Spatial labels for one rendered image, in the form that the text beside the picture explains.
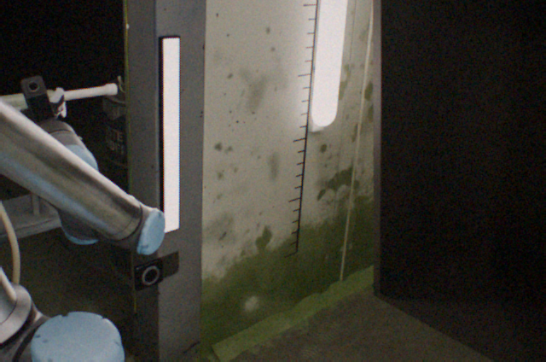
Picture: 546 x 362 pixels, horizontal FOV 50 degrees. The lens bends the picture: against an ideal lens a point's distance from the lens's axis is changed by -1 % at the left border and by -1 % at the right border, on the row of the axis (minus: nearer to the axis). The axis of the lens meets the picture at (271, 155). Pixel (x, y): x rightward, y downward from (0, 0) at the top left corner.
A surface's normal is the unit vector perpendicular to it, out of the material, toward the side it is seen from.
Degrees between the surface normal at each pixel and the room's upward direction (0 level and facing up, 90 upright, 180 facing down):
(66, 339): 5
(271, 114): 90
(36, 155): 95
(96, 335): 5
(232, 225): 90
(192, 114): 90
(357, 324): 0
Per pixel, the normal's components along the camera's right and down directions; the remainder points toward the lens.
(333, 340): 0.06, -0.93
